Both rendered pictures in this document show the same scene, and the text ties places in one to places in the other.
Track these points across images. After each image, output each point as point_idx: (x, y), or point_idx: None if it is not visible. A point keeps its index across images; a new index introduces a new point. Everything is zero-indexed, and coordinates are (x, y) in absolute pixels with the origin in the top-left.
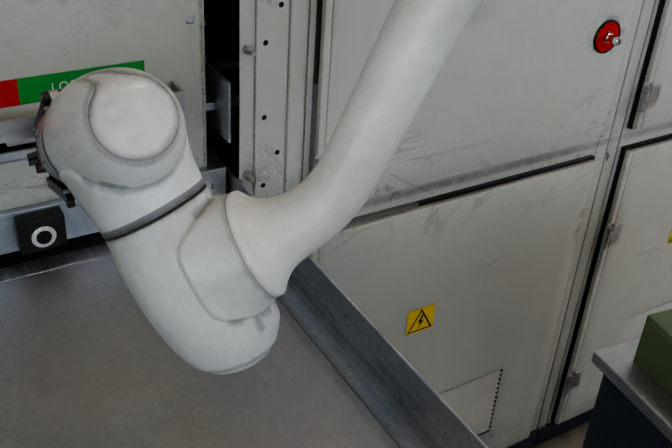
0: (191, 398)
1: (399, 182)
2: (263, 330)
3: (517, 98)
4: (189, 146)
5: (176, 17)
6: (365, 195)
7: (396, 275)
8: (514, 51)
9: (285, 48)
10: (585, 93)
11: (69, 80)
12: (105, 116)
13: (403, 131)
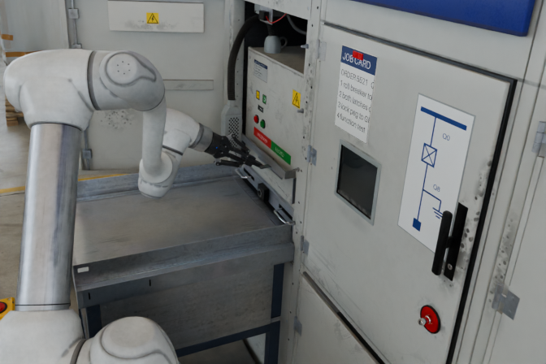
0: (184, 228)
1: (327, 285)
2: (140, 184)
3: (376, 301)
4: (167, 136)
5: (298, 146)
6: (143, 160)
7: (323, 340)
8: (374, 266)
9: (305, 178)
10: (417, 350)
11: (278, 149)
12: None
13: (144, 146)
